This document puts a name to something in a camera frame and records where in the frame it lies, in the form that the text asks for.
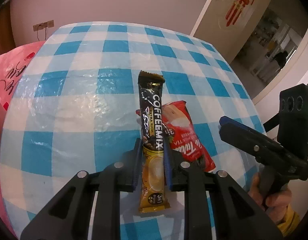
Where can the wall power socket strip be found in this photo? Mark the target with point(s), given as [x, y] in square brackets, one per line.
[43, 25]

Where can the pink heart-print bedspread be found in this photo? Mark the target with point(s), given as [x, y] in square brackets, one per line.
[12, 66]

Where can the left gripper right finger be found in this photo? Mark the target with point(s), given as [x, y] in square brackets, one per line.
[215, 206]

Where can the yellow sleeve forearm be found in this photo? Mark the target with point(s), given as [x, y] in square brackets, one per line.
[289, 222]

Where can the blue white checkered tablecloth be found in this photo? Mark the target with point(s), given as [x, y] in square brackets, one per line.
[75, 107]

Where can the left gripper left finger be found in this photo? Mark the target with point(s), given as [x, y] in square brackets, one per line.
[88, 206]

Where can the red milk tea packet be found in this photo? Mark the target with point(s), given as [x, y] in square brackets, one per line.
[177, 125]

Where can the right hand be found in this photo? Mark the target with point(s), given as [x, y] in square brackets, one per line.
[279, 209]

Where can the gold black coffeemix sachet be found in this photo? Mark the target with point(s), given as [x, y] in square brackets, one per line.
[152, 196]

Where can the white door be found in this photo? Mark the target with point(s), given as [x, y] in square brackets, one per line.
[228, 41]

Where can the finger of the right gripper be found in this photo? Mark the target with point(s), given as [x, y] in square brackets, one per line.
[226, 120]
[258, 142]

